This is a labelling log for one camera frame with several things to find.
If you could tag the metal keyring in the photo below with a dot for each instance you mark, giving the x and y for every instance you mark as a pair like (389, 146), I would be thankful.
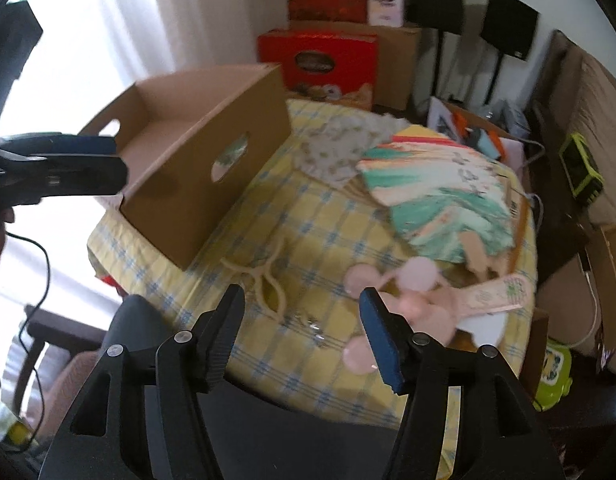
(313, 327)

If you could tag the lime green black device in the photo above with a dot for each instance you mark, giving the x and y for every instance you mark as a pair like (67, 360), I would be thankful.
(580, 170)

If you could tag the brown sofa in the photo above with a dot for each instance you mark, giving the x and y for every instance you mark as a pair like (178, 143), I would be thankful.
(598, 110)

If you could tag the pink box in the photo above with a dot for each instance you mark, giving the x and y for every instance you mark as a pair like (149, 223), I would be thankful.
(385, 2)

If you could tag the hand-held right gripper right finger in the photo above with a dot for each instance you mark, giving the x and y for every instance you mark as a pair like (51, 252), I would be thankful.
(383, 340)

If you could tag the wooden chair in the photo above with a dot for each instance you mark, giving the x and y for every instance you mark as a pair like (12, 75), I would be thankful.
(53, 327)

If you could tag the green toy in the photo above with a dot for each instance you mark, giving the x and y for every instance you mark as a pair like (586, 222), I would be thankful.
(553, 375)

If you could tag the green orange painted round fan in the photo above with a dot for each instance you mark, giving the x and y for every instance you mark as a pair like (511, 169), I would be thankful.
(438, 200)

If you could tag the white floral folding fan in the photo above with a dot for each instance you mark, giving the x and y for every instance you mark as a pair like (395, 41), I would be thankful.
(338, 150)

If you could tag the white curtain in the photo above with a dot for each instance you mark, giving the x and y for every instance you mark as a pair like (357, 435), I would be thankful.
(138, 20)

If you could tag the brown cardboard box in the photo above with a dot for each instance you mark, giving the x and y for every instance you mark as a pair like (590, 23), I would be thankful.
(198, 175)

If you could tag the large brown carton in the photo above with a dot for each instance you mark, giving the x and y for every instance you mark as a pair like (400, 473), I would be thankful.
(398, 60)

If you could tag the open carton of small items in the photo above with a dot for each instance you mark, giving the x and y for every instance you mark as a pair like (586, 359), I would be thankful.
(478, 130)

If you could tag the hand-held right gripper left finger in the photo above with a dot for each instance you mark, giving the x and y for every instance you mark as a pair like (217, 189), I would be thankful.
(224, 332)

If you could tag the yellow checkered tablecloth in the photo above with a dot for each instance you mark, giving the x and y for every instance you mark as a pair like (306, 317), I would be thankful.
(308, 240)

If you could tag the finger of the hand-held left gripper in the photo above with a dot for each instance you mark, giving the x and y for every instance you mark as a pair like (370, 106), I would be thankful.
(73, 177)
(90, 145)

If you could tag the beige plastic clip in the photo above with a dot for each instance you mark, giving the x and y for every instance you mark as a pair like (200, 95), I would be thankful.
(265, 290)

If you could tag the pink handheld electric fan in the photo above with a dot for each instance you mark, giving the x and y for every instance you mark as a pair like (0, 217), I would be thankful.
(488, 295)

